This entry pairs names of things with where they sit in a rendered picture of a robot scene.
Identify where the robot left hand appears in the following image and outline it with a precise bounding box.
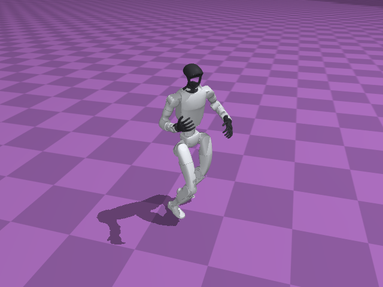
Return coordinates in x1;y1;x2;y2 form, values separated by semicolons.
222;115;233;138

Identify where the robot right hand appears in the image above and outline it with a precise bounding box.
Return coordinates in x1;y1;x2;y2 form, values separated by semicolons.
173;116;195;132

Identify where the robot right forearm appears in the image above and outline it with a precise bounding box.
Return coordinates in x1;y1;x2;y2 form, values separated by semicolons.
159;119;177;133

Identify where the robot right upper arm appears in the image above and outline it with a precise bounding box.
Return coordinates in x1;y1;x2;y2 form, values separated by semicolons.
160;93;181;122

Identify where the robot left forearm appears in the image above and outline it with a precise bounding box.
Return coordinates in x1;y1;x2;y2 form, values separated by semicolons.
216;101;231;121

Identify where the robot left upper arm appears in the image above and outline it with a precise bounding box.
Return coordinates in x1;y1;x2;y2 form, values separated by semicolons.
203;86;220;111

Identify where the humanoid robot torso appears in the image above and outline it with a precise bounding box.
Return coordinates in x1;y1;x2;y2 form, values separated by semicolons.
175;85;206;148

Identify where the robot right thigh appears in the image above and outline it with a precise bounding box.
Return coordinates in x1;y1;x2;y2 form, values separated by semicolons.
173;140;197;196

